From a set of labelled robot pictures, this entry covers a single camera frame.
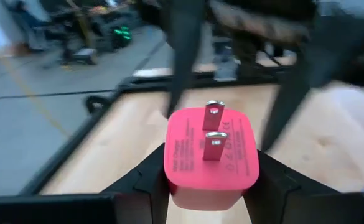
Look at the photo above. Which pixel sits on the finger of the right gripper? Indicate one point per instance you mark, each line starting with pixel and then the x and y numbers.
pixel 186 62
pixel 303 77

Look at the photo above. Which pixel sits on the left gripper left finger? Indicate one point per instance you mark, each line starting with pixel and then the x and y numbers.
pixel 144 199

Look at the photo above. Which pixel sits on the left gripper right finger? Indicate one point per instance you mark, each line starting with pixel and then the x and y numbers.
pixel 293 202

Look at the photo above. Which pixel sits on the pink USB wall charger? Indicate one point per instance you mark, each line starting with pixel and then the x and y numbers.
pixel 209 177

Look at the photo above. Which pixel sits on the computer with green lights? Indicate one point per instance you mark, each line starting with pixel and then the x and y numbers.
pixel 122 35

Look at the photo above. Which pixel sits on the black aluminium table frame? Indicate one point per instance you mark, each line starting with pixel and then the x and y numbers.
pixel 76 140

